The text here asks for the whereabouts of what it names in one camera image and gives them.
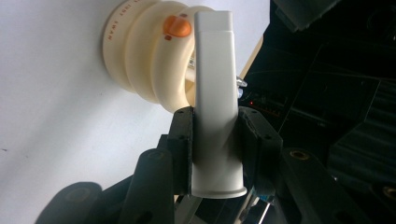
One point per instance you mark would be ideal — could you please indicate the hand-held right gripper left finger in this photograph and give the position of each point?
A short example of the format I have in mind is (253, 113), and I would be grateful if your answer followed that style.
(183, 149)

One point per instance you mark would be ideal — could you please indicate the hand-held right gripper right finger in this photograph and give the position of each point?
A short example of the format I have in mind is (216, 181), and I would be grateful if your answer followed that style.
(261, 149)

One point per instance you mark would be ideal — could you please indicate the white pen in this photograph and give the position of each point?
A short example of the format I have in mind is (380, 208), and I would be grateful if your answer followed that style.
(240, 92)

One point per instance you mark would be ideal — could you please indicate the white tube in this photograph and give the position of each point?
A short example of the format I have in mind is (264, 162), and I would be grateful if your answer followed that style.
(216, 93)

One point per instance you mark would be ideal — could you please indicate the clear pen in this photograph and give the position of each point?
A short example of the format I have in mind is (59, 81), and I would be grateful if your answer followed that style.
(241, 82)

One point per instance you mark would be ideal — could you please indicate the beige tape roll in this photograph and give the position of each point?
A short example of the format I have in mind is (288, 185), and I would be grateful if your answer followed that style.
(143, 62)

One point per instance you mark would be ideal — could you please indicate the wooden table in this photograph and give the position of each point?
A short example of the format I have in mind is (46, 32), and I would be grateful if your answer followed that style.
(252, 57)

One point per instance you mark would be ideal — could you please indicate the white table mat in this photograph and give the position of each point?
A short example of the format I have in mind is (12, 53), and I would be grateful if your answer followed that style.
(46, 109)

